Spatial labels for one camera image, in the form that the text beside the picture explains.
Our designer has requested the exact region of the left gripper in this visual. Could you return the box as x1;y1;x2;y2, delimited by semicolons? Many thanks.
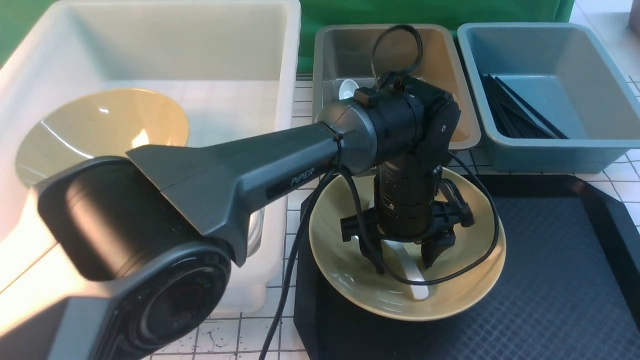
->
340;152;474;275

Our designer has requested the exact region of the white ceramic soup spoon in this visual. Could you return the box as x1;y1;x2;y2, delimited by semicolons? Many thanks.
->
384;240;429;302

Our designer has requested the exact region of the yellow noodle bowl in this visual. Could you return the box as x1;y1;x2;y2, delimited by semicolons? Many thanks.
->
308;168;506;322

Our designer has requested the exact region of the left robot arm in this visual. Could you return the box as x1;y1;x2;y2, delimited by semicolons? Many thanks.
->
1;73;461;360

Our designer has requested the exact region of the yellow bowl in tub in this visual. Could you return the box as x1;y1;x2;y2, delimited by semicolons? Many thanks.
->
14;88;190;188

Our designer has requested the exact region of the white square dish in tub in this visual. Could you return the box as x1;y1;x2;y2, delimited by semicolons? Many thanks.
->
247;208;265;259

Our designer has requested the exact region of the white spoon in bin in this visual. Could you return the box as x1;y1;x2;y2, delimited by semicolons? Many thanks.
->
337;79;360;101

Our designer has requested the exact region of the black serving tray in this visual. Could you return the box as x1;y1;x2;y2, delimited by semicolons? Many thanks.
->
293;174;640;360

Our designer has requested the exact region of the black chopsticks bundle in bin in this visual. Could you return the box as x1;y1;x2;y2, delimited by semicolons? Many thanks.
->
481;74;569;140

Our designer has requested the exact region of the grey-brown plastic bin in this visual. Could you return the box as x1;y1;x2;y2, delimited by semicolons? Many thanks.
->
311;23;482;152

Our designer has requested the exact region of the blue-grey plastic bin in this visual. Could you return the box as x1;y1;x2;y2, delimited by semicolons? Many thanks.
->
457;22;640;174

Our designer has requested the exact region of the large white plastic tub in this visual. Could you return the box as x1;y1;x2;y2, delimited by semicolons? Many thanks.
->
1;0;301;313

